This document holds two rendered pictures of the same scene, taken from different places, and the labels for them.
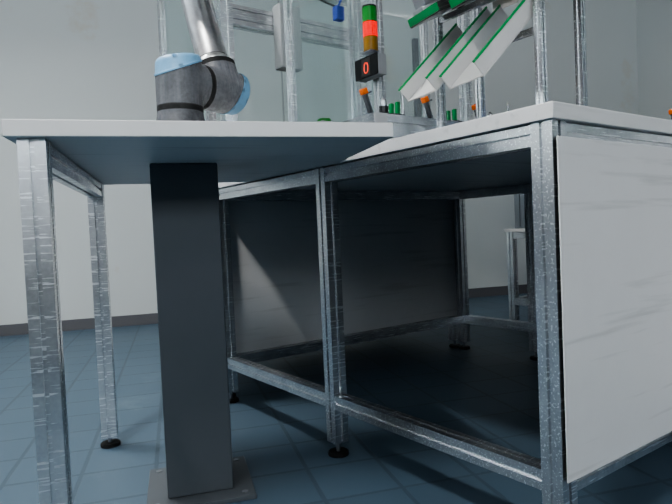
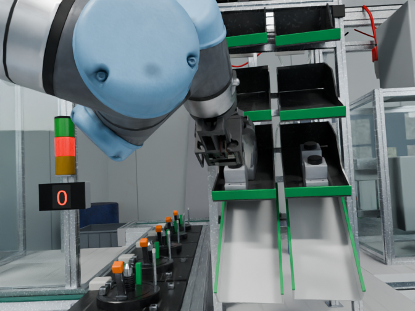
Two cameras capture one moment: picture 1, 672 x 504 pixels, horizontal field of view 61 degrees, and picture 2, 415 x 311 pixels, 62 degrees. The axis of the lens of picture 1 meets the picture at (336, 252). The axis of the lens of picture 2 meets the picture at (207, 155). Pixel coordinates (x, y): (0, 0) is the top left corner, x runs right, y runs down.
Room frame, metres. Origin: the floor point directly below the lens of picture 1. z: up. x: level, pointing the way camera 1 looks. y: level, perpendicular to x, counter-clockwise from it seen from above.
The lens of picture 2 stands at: (1.14, 0.35, 1.25)
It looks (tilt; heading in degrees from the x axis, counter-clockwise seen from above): 3 degrees up; 307
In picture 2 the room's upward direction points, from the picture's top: 3 degrees counter-clockwise
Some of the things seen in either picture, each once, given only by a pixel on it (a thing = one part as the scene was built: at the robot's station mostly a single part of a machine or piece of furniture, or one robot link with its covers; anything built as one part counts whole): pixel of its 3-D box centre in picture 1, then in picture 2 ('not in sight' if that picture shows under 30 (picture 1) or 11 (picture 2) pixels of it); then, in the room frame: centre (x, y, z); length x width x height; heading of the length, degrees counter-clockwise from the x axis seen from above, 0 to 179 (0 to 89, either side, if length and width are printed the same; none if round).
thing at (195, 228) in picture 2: not in sight; (177, 221); (2.35, -0.97, 1.01); 0.24 x 0.24 x 0.13; 36
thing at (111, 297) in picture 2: not in sight; (128, 295); (1.78, -0.17, 0.98); 0.14 x 0.14 x 0.02
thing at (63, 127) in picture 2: (369, 15); (64, 128); (2.00, -0.15, 1.39); 0.05 x 0.05 x 0.05
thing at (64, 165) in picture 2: (370, 44); (65, 165); (2.00, -0.15, 1.29); 0.05 x 0.05 x 0.05
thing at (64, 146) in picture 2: (370, 30); (65, 147); (2.00, -0.15, 1.34); 0.05 x 0.05 x 0.05
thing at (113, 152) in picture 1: (202, 161); not in sight; (1.49, 0.33, 0.84); 0.90 x 0.70 x 0.03; 16
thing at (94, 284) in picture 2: not in sight; (100, 287); (1.91, -0.19, 0.97); 0.05 x 0.05 x 0.04; 36
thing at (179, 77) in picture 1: (181, 81); not in sight; (1.48, 0.38, 1.05); 0.13 x 0.12 x 0.14; 142
